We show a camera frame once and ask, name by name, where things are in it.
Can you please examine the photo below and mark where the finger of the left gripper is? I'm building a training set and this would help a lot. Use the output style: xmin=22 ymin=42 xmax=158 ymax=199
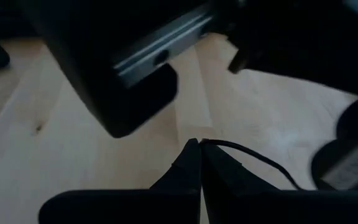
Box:
xmin=216 ymin=0 xmax=358 ymax=97

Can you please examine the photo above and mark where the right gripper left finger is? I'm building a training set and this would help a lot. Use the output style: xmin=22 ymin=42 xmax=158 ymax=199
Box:
xmin=149 ymin=139 xmax=202 ymax=191

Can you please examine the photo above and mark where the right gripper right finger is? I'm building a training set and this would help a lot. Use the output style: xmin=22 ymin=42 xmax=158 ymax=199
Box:
xmin=201 ymin=141 xmax=279 ymax=196

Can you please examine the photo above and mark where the thin black wire cord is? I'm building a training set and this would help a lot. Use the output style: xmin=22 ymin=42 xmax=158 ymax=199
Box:
xmin=200 ymin=139 xmax=304 ymax=191

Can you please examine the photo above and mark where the black labelled wire spool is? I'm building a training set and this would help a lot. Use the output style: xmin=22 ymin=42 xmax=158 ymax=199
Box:
xmin=311 ymin=98 xmax=358 ymax=191

